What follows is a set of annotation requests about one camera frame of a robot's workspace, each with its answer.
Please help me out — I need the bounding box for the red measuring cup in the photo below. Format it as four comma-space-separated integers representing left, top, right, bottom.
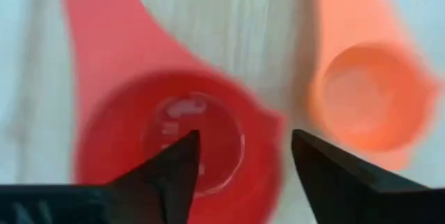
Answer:
60, 0, 288, 224

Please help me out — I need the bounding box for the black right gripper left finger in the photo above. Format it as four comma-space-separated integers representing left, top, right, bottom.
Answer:
104, 129, 202, 224

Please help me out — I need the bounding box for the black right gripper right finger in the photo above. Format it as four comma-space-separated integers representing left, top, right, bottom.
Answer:
290, 129, 445, 224

